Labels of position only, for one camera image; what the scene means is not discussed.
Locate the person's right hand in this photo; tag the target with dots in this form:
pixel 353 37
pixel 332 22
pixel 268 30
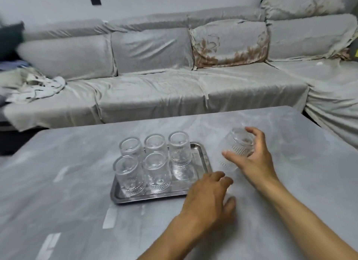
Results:
pixel 258 164

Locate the person's left hand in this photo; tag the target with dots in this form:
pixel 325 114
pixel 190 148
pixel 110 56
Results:
pixel 205 205

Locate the person's left thumb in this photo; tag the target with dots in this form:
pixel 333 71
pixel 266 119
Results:
pixel 230 208

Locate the person's left middle finger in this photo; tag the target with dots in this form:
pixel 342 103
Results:
pixel 216 176

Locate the person's right thumb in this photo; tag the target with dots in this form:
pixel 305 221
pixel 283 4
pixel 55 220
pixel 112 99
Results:
pixel 233 155

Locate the clear ribbed drinking glass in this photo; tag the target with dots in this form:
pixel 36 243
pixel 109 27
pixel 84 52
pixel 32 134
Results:
pixel 155 143
pixel 180 156
pixel 157 171
pixel 131 146
pixel 237 145
pixel 128 174

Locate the person's right forearm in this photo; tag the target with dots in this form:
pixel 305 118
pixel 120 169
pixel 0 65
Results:
pixel 302 220

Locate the person's left forearm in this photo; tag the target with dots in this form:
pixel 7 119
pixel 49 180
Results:
pixel 173 240

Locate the stainless steel tray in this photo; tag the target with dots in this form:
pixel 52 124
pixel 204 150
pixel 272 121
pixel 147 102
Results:
pixel 201 162

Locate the grey covered corner sofa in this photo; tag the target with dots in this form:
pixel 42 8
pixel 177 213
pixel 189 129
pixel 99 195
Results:
pixel 173 92

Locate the floral grey back cushion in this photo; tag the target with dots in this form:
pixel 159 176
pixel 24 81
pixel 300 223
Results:
pixel 229 43

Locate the plain grey back cushion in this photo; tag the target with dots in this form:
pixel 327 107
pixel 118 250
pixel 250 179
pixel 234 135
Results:
pixel 152 50
pixel 70 57
pixel 307 36

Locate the floral throw pillow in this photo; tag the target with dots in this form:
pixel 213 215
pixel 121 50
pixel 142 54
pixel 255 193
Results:
pixel 299 5

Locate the pile of white clothes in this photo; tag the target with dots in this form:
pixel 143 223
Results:
pixel 30 85

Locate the dark cushion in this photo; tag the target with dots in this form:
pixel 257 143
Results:
pixel 9 40

